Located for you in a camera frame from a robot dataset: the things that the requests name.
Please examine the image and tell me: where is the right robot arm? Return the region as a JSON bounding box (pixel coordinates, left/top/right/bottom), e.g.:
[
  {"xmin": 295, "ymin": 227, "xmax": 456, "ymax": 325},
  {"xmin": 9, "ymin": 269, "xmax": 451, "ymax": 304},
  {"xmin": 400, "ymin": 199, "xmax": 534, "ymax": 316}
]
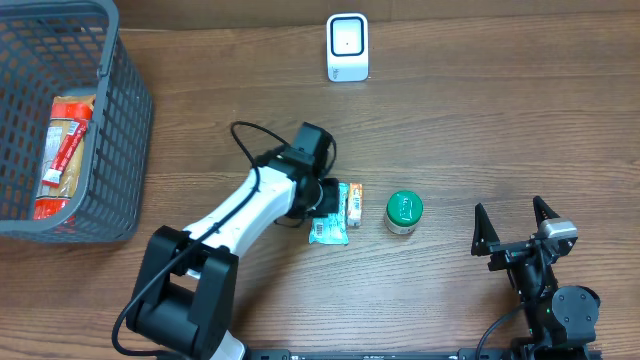
[{"xmin": 471, "ymin": 196, "xmax": 601, "ymax": 360}]

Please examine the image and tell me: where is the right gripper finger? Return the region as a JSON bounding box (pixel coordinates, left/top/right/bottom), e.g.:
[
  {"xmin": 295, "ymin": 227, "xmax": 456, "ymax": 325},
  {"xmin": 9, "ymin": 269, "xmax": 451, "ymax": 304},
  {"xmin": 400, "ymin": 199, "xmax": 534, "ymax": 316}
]
[
  {"xmin": 533, "ymin": 196, "xmax": 559, "ymax": 227},
  {"xmin": 471, "ymin": 203, "xmax": 500, "ymax": 256}
]

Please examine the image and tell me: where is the white barcode scanner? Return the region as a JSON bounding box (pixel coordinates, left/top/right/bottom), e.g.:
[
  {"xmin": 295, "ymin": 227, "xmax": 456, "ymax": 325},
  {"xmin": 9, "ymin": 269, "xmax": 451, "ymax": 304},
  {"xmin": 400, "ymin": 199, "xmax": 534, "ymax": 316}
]
[{"xmin": 326, "ymin": 13, "xmax": 369, "ymax": 82}]

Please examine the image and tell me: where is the right black cable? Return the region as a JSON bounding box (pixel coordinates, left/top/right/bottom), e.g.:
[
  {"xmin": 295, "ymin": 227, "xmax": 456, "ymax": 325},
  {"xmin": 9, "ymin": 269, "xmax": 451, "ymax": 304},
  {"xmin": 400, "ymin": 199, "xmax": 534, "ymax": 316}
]
[{"xmin": 474, "ymin": 304, "xmax": 526, "ymax": 360}]

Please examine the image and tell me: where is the teal snack packet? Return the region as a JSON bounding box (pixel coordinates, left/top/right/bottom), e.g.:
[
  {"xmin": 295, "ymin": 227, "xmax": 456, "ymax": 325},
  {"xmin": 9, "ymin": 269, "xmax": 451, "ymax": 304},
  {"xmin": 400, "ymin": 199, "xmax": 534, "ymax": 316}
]
[{"xmin": 309, "ymin": 183, "xmax": 349, "ymax": 245}]

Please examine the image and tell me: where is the left black cable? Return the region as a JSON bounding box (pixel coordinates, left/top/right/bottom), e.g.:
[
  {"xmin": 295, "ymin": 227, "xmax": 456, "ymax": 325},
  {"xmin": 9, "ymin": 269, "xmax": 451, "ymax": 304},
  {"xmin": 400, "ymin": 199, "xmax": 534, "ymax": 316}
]
[{"xmin": 110, "ymin": 120, "xmax": 291, "ymax": 359}]

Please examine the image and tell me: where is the small orange white box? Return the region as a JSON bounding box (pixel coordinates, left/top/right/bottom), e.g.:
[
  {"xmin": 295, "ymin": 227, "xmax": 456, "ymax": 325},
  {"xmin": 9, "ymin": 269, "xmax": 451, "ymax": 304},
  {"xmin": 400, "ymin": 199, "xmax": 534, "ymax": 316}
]
[{"xmin": 347, "ymin": 183, "xmax": 363, "ymax": 227}]

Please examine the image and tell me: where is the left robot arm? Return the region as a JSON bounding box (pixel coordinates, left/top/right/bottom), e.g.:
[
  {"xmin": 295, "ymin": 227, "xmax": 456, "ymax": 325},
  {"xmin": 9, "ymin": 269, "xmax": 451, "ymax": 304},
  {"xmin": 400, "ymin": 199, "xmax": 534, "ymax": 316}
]
[{"xmin": 111, "ymin": 123, "xmax": 341, "ymax": 360}]

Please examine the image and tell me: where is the grey plastic mesh basket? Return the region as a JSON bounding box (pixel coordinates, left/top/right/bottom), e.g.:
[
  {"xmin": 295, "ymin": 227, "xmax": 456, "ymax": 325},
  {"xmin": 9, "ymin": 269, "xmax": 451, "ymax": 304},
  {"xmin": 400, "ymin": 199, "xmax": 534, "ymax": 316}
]
[{"xmin": 1, "ymin": 0, "xmax": 153, "ymax": 243}]

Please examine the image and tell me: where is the black cable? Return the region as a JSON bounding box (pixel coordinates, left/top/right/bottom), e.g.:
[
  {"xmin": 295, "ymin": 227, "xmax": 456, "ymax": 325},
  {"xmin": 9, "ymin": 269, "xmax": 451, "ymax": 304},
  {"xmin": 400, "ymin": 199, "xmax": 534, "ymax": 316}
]
[
  {"xmin": 474, "ymin": 304, "xmax": 526, "ymax": 360},
  {"xmin": 110, "ymin": 120, "xmax": 291, "ymax": 359}
]

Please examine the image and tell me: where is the red white stick packet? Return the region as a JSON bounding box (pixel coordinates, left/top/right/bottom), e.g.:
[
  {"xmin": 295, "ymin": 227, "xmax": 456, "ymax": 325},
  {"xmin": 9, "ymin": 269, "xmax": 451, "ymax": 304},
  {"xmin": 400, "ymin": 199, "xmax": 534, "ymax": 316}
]
[{"xmin": 42, "ymin": 119, "xmax": 87, "ymax": 188}]

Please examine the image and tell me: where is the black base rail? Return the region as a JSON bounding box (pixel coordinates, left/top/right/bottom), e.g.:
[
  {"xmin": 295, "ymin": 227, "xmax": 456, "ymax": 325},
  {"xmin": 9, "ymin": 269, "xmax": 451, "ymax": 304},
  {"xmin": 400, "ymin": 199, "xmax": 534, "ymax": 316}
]
[{"xmin": 245, "ymin": 348, "xmax": 603, "ymax": 360}]

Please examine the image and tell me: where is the green lid white jar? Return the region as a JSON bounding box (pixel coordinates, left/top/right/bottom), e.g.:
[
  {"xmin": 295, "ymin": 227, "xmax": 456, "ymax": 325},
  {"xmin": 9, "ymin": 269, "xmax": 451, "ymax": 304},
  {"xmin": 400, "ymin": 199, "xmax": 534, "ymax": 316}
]
[{"xmin": 384, "ymin": 190, "xmax": 424, "ymax": 235}]

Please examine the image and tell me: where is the orange noodle packet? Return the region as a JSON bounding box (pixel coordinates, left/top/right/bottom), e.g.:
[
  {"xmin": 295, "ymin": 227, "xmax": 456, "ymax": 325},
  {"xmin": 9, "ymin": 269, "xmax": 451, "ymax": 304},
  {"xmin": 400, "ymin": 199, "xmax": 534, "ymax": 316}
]
[{"xmin": 33, "ymin": 95, "xmax": 96, "ymax": 220}]

